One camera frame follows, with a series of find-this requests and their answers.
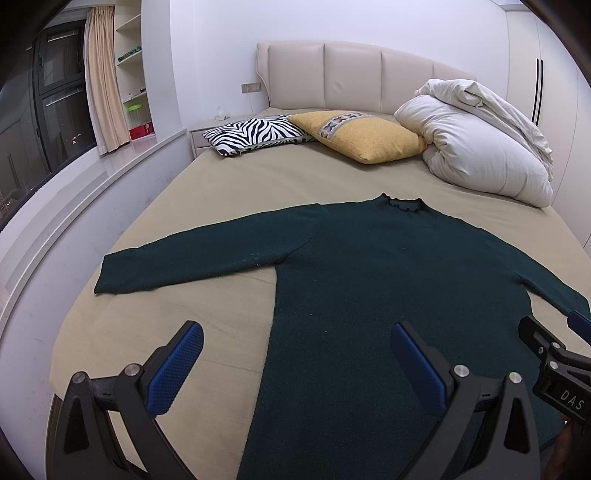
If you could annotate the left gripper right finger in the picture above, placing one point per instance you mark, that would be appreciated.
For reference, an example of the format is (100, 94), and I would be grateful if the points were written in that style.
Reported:
(485, 426)

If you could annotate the beige bed with sheet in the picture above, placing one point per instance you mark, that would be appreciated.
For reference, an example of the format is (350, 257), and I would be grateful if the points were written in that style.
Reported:
(209, 421)

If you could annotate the red box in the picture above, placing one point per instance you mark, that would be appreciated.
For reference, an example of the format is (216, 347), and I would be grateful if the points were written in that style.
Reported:
(140, 131)

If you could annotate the white folded duvet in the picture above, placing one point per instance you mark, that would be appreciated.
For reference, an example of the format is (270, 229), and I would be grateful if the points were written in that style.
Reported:
(479, 141)

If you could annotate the yellow pillow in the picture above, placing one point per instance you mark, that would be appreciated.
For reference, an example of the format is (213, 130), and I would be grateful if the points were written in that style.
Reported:
(363, 137)

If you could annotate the white window sill ledge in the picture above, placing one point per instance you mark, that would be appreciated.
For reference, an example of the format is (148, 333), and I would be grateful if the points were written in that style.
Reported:
(35, 227)

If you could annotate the white wall shelf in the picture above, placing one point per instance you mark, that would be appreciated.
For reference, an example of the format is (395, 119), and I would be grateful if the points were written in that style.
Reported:
(128, 56)

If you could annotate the beige curtain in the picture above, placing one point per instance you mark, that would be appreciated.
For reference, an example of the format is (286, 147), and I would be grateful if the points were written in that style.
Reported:
(105, 107)

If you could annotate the wall socket panel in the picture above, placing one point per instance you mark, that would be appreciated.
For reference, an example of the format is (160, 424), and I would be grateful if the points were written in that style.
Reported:
(249, 88)

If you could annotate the zebra print pillow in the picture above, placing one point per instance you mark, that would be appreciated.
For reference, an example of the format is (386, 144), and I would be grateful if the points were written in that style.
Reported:
(244, 136)

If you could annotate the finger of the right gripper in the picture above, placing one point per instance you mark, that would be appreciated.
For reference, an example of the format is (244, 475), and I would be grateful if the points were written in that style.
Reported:
(540, 341)
(580, 325)

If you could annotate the dark green sweater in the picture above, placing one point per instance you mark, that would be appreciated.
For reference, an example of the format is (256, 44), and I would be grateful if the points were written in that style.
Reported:
(334, 403)

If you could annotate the beige padded headboard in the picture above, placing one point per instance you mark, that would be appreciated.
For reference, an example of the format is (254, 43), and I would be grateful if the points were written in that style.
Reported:
(344, 76)

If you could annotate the dark window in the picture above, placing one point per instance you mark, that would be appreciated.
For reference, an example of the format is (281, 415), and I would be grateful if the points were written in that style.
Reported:
(45, 120)

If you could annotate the white nightstand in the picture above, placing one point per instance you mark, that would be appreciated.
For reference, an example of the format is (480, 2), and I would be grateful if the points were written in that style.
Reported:
(196, 135)

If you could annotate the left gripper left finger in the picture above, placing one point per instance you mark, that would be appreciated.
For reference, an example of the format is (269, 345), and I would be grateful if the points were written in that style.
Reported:
(107, 426)

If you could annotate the white wardrobe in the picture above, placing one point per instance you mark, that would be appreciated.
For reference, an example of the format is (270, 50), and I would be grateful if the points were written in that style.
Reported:
(548, 87)

